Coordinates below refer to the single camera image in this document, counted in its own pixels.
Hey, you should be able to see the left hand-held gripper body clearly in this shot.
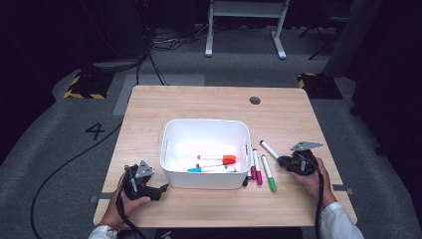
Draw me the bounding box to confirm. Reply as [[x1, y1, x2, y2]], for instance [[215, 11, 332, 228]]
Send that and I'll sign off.
[[122, 160, 157, 201]]

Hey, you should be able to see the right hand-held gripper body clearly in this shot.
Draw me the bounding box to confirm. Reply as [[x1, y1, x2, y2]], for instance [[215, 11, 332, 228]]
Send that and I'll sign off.
[[287, 140, 323, 176]]

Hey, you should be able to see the dark blue marker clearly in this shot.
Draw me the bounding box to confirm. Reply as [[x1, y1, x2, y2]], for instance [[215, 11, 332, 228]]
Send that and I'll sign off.
[[259, 139, 287, 163]]

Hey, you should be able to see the light green marker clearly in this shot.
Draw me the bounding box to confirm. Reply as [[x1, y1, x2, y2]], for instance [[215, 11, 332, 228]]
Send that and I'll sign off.
[[261, 154, 278, 193]]

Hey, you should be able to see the magenta marker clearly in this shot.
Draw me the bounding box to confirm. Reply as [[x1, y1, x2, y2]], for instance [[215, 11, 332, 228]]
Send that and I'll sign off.
[[252, 147, 264, 186]]

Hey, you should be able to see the brown marker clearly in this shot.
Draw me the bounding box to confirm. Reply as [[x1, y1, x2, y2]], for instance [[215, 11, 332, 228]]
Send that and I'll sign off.
[[249, 145, 257, 181]]

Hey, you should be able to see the light blue marker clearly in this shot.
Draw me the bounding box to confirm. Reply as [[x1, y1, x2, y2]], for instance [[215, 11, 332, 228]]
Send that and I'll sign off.
[[186, 165, 230, 174]]

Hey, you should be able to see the white plastic bin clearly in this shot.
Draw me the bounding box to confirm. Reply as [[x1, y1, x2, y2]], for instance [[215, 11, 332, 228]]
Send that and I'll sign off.
[[159, 118, 252, 190]]

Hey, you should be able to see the orange marker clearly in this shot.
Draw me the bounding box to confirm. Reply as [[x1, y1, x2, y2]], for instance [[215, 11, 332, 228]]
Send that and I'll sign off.
[[196, 153, 238, 161]]

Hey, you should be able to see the person's left hand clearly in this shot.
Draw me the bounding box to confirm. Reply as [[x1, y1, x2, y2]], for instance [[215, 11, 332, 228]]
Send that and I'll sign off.
[[101, 172, 152, 227]]

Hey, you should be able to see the person's right hand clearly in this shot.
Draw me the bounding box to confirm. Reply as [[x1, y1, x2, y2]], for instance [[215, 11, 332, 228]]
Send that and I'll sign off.
[[292, 157, 337, 210]]

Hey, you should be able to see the grey tape strip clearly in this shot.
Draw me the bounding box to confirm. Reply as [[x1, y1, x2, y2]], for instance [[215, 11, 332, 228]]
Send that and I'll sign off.
[[90, 192, 114, 203], [332, 183, 354, 195]]

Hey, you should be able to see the black yellow striped floor mat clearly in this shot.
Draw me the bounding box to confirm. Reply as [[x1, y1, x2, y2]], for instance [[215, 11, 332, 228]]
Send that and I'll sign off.
[[63, 71, 112, 100], [297, 73, 343, 101]]

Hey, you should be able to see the dark round stand base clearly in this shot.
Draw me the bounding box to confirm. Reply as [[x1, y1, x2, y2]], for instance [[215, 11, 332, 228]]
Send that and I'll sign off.
[[93, 59, 143, 73]]

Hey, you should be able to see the black tripod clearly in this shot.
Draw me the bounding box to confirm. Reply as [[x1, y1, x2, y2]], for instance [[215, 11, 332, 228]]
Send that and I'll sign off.
[[298, 16, 349, 62]]

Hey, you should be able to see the grey curtain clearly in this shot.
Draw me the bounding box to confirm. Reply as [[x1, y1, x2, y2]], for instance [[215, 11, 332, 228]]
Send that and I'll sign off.
[[322, 0, 386, 79]]

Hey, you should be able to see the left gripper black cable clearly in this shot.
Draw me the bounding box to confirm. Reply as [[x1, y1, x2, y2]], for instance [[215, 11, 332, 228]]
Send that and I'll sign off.
[[114, 190, 148, 239]]

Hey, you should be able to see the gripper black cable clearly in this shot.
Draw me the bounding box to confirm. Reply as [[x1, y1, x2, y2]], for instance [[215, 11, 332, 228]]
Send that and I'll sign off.
[[114, 190, 148, 239], [313, 155, 325, 239]]

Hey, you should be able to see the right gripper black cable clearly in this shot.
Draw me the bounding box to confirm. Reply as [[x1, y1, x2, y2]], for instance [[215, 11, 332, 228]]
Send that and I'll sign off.
[[313, 155, 325, 239]]

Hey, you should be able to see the orange bracelet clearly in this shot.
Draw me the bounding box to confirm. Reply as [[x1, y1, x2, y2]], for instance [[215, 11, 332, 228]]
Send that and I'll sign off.
[[96, 222, 121, 232]]

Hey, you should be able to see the long black floor cable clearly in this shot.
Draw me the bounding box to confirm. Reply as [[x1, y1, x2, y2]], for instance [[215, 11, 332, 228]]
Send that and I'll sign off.
[[30, 54, 150, 239]]

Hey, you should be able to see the bundle of floor cables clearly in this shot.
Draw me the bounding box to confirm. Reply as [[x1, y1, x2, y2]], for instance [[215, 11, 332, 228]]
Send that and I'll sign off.
[[152, 28, 213, 52]]

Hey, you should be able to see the white metal table frame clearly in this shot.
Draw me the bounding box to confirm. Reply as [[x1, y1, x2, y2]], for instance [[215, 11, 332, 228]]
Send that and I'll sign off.
[[204, 0, 291, 60]]

